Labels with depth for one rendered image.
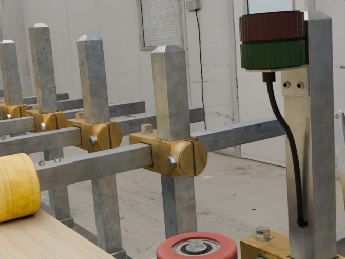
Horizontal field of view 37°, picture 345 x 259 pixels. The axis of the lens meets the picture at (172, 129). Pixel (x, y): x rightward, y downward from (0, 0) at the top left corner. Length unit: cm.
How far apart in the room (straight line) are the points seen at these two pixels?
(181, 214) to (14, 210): 24
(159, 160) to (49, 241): 22
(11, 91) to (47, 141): 47
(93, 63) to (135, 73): 519
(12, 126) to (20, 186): 54
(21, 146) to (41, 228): 32
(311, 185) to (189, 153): 22
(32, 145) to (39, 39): 30
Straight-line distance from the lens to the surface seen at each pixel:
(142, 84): 600
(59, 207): 120
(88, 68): 92
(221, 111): 484
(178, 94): 71
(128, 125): 101
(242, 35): 48
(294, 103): 52
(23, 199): 65
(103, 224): 97
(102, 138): 91
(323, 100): 52
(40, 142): 94
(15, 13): 965
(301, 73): 51
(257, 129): 87
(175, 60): 71
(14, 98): 140
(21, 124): 119
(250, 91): 451
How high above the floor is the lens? 111
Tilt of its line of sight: 10 degrees down
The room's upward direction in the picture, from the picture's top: 4 degrees counter-clockwise
